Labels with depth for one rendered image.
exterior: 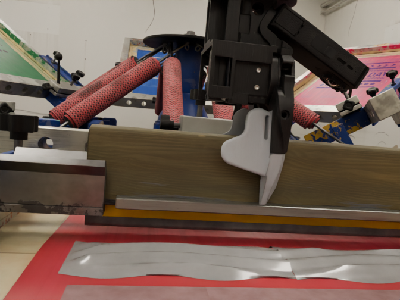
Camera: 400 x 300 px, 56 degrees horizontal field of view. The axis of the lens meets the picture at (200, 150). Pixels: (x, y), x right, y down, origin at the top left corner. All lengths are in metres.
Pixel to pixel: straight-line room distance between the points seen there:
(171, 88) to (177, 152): 0.57
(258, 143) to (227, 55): 0.09
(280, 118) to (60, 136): 0.37
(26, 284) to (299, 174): 0.26
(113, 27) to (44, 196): 4.30
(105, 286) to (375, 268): 0.22
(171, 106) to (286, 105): 0.54
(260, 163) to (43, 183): 0.20
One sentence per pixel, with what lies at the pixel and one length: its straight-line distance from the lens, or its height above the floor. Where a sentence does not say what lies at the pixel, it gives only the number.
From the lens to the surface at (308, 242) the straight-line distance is 0.42.
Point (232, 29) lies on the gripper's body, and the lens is 0.37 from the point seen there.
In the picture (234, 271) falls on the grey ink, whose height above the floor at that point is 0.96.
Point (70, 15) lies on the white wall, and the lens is 4.71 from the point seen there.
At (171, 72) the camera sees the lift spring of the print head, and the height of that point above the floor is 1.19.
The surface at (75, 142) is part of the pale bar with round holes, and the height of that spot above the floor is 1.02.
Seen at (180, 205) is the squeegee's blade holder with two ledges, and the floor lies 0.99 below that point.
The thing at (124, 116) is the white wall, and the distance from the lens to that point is 4.51.
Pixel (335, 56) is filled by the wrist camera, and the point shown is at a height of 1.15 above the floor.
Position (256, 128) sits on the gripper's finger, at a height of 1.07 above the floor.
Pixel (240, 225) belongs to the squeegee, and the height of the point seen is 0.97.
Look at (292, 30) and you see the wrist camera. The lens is 0.39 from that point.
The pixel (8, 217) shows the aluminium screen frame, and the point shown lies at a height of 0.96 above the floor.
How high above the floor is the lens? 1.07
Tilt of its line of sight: 5 degrees down
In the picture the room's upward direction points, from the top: 5 degrees clockwise
